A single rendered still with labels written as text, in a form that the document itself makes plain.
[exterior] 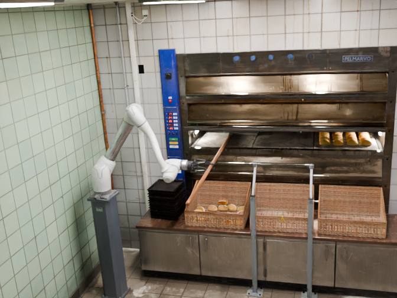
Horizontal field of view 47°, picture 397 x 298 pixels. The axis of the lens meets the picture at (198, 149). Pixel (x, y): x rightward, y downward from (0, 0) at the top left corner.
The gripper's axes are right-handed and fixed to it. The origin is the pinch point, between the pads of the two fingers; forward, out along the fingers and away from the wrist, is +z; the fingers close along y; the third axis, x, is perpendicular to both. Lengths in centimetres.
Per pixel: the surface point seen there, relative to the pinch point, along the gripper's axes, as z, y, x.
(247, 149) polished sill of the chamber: 24, 2, -53
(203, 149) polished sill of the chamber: -19, 2, -53
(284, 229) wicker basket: 63, 58, -4
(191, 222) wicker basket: -22, 58, -5
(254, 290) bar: 37, 116, 7
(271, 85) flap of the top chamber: 47, -60, -53
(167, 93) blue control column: -51, -54, -51
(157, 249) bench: -56, 85, 1
